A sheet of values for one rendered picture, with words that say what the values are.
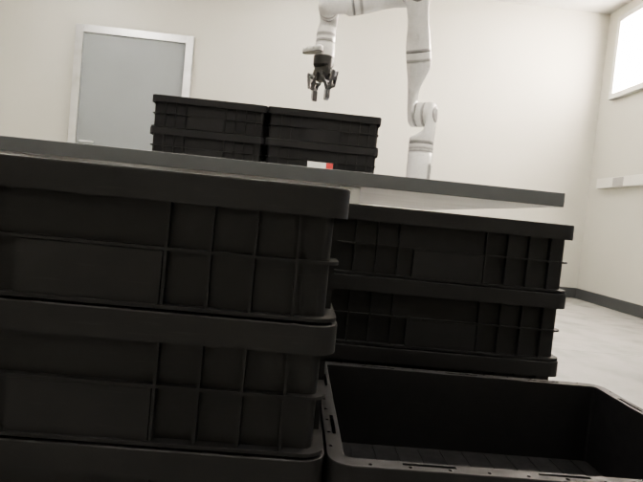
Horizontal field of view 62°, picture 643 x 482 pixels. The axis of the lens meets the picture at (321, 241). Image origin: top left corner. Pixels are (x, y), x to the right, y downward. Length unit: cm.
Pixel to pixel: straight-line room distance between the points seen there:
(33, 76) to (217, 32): 176
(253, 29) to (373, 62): 118
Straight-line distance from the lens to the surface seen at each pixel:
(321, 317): 43
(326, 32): 203
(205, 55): 539
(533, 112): 568
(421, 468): 48
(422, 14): 205
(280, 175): 147
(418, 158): 203
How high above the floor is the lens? 57
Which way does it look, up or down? 3 degrees down
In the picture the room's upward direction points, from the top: 6 degrees clockwise
